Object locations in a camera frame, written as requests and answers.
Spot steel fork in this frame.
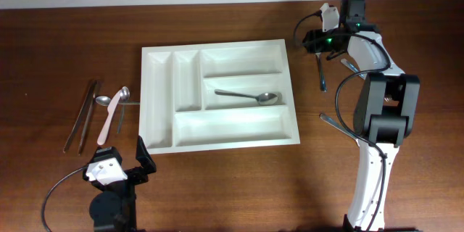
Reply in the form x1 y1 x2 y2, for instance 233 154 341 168
340 58 366 80
319 112 359 146

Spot large steel spoon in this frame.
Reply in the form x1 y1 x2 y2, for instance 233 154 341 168
214 89 278 106
315 53 327 92

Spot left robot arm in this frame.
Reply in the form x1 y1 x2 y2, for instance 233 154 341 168
83 136 157 231

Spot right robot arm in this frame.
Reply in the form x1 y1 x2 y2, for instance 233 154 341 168
302 0 421 231

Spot small steel teaspoon lying sideways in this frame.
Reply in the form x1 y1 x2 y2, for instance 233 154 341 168
95 96 140 107

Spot steel serrated tongs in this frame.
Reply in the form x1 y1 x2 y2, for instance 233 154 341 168
62 80 98 153

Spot small steel teaspoon upright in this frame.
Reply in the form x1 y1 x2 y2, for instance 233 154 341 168
117 86 131 134

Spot white plastic cutlery tray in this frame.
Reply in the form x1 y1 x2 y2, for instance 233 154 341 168
138 39 300 154

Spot left black cable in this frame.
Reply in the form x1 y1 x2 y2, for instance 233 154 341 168
40 165 90 232

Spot black cable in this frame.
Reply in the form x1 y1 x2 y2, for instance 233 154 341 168
291 10 392 232
40 165 90 232

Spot right black cable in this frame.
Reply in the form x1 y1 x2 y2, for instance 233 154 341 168
291 10 392 232

